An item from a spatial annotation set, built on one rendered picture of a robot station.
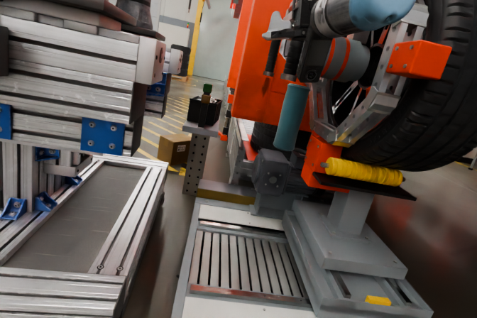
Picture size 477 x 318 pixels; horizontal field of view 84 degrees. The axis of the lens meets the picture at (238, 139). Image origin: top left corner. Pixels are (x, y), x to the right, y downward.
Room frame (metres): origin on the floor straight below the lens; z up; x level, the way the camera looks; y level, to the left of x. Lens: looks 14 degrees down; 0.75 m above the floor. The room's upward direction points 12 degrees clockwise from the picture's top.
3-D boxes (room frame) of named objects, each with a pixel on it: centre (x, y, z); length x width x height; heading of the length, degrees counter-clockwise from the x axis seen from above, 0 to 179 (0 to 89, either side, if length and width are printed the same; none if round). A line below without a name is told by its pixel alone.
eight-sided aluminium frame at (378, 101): (0.96, -0.32, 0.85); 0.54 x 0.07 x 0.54; 6
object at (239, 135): (2.64, 0.08, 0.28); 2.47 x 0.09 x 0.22; 6
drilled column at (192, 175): (1.46, 0.21, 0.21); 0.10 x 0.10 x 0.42; 6
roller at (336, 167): (0.85, -0.43, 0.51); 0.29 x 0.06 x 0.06; 96
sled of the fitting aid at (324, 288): (0.92, -0.49, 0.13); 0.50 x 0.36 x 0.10; 6
